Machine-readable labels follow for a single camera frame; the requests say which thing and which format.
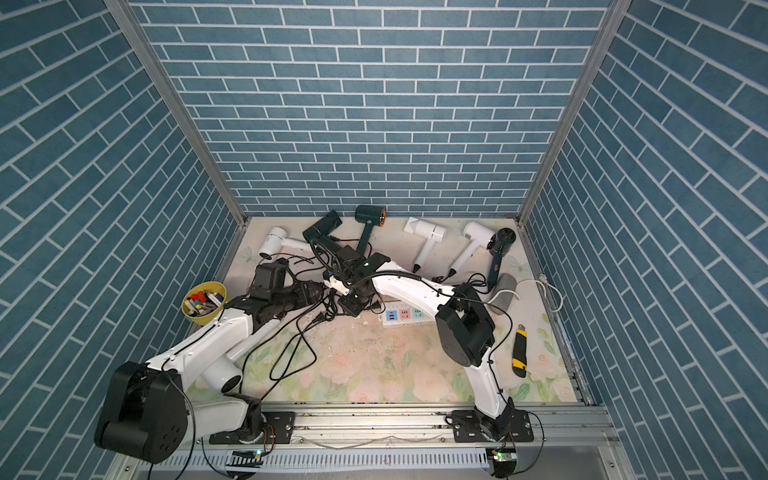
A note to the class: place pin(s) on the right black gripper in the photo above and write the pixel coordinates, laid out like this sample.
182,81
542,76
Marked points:
351,308

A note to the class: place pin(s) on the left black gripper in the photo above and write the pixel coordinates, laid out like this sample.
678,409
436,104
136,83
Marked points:
313,296

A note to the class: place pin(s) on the white power strip coloured sockets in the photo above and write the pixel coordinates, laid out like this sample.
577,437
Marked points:
397,314

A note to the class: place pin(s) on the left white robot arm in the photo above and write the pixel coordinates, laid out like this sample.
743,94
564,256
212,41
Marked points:
191,390

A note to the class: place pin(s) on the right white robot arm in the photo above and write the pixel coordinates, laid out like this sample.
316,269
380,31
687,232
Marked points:
464,325

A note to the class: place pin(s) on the dark green dryer angled nozzle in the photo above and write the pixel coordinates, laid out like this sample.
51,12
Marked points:
318,234

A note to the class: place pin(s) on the white hair dryer far left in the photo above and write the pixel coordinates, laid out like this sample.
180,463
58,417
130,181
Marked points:
276,240

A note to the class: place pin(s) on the dark green dryer centre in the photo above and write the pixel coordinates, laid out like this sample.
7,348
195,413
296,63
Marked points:
370,216

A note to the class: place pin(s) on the white folding hair dryer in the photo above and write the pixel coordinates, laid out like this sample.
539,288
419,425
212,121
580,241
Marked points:
430,232

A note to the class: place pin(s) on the yellow cup of pens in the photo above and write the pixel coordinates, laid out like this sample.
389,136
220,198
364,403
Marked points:
205,302

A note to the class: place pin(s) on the large white dryer front left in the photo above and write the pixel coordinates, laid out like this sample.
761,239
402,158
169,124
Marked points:
223,375

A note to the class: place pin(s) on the white glossy hair dryer right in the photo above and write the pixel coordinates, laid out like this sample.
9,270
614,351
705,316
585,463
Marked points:
479,236

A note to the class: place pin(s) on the dark green dryer right corner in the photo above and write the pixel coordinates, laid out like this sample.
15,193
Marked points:
498,246

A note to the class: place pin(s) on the yellow black utility knife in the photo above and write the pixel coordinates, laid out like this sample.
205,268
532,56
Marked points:
519,352

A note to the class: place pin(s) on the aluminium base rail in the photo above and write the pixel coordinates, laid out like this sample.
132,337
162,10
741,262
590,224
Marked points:
544,441

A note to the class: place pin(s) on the white wall cable connector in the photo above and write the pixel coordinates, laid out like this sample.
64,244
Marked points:
551,293

